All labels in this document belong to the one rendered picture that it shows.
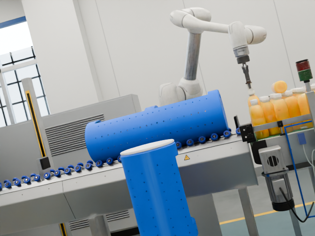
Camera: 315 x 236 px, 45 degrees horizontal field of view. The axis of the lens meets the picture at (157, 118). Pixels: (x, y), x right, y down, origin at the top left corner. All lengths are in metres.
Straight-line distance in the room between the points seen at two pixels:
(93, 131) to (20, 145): 1.93
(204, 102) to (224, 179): 0.47
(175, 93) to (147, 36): 2.41
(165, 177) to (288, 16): 3.96
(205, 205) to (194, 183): 0.61
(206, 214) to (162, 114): 0.98
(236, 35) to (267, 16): 3.04
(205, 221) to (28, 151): 2.11
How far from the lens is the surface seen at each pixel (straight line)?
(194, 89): 2.98
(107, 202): 2.49
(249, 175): 2.30
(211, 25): 2.56
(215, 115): 2.20
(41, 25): 5.27
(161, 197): 1.78
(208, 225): 2.95
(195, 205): 2.91
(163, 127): 2.25
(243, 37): 2.33
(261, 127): 2.14
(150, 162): 1.75
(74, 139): 4.03
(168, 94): 2.87
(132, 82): 5.17
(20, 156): 4.25
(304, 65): 1.98
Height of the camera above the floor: 1.18
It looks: 1 degrees down
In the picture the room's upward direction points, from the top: 14 degrees counter-clockwise
